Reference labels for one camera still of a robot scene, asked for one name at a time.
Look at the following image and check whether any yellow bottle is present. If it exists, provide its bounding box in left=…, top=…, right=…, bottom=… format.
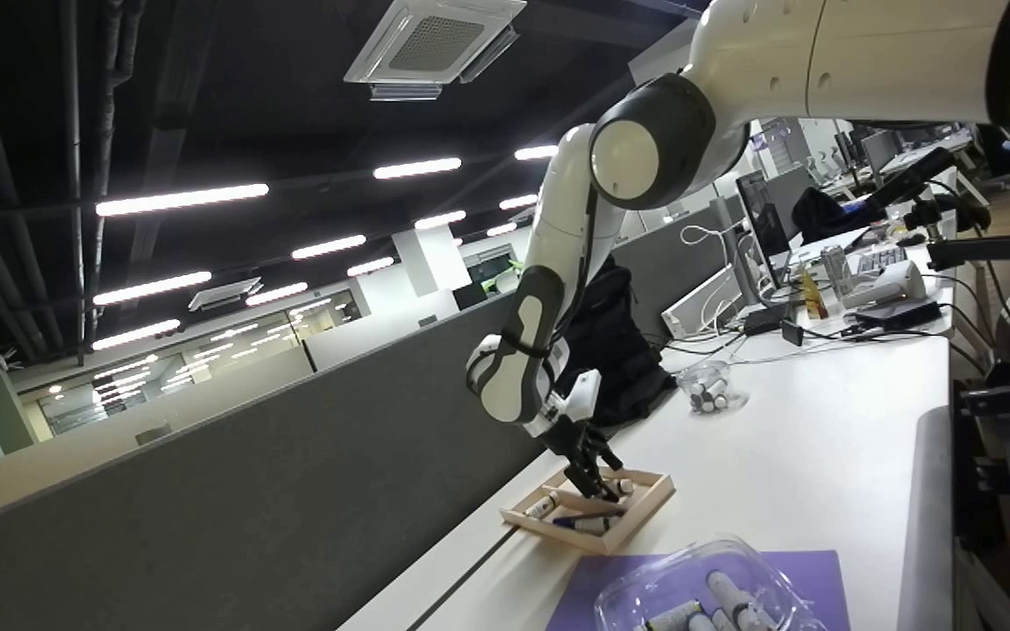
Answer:
left=802, top=270, right=829, bottom=322

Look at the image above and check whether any black cable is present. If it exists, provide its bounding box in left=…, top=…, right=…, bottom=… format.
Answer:
left=661, top=321, right=955, bottom=362

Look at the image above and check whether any grey desk partition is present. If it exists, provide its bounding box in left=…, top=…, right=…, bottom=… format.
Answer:
left=0, top=289, right=569, bottom=631
left=608, top=195, right=746, bottom=341

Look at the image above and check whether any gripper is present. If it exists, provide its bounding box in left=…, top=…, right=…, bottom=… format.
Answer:
left=533, top=412, right=625, bottom=504

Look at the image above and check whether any white flat box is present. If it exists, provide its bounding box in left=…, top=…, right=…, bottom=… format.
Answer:
left=660, top=263, right=743, bottom=342

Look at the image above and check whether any ceiling air conditioner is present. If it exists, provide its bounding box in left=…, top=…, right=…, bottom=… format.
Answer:
left=187, top=276, right=264, bottom=313
left=344, top=0, right=529, bottom=103

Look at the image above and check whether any ceiling light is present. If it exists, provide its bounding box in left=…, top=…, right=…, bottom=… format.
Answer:
left=95, top=182, right=271, bottom=218
left=291, top=233, right=368, bottom=261
left=92, top=270, right=214, bottom=308
left=373, top=156, right=464, bottom=181

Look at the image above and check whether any small bottle with dark cap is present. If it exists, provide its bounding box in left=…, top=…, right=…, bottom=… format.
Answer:
left=552, top=515, right=622, bottom=535

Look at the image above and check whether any white handheld scanner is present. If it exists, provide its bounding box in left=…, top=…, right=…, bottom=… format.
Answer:
left=842, top=259, right=928, bottom=309

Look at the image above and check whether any camera on mount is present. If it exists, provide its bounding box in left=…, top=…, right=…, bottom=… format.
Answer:
left=863, top=146, right=1010, bottom=273

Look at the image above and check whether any clear plastic container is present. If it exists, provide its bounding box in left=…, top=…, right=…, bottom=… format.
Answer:
left=594, top=536, right=829, bottom=631

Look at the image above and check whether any black backpack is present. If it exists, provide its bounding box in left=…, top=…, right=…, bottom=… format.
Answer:
left=556, top=254, right=679, bottom=432

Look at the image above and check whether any monitor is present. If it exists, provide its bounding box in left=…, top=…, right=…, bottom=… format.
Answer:
left=735, top=166, right=814, bottom=292

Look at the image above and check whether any black power adapter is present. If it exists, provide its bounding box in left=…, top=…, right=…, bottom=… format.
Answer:
left=743, top=302, right=792, bottom=337

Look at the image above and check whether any keyboard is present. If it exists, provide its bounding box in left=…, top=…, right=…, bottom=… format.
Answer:
left=856, top=246, right=909, bottom=275

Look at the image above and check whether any purple mat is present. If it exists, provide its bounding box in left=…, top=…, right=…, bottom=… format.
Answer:
left=545, top=550, right=852, bottom=631

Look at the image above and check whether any wooden compartment box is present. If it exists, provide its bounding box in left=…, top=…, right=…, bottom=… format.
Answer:
left=501, top=467, right=676, bottom=557

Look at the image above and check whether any clear bag of bottles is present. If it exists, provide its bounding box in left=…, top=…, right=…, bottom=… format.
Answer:
left=675, top=360, right=750, bottom=415

